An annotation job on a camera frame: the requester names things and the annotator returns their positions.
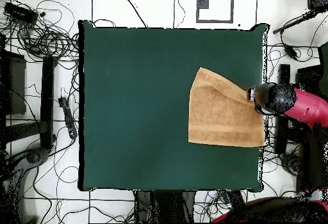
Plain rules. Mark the black power adapter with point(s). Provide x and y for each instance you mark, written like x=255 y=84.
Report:
x=290 y=52

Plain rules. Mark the black device box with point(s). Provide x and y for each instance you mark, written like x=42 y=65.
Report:
x=317 y=0

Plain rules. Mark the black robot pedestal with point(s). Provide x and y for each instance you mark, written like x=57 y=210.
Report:
x=166 y=206

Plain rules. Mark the black stand bar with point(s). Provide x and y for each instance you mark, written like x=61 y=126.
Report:
x=282 y=134
x=47 y=101

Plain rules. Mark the black pedestal foot bar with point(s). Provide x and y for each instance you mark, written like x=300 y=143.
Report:
x=237 y=201

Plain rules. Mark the black hub box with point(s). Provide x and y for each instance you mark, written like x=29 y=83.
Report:
x=19 y=12

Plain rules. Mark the dark green table cloth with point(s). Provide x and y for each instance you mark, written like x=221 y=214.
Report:
x=128 y=106

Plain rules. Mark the dark green hanging cloth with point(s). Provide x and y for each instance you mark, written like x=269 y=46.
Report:
x=325 y=67

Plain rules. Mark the black power strip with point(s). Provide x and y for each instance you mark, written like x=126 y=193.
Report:
x=68 y=117

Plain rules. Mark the dark flat panel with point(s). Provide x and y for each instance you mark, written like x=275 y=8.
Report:
x=16 y=85
x=308 y=76

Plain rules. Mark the tan terry towel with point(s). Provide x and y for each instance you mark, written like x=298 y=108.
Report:
x=223 y=121

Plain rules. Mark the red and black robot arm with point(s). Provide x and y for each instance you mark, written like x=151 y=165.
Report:
x=305 y=106

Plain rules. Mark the black rod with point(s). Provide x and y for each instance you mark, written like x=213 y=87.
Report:
x=294 y=22

